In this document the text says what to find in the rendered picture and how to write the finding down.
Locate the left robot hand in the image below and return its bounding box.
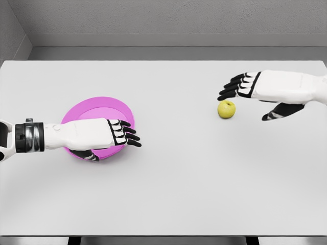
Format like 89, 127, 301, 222
62, 118, 142, 162

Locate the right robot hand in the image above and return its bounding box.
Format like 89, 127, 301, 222
217, 69, 309, 121

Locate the pink plate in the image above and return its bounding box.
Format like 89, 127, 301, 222
60, 96, 135, 161

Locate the yellow-green apple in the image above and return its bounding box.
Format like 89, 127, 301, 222
217, 100, 236, 119

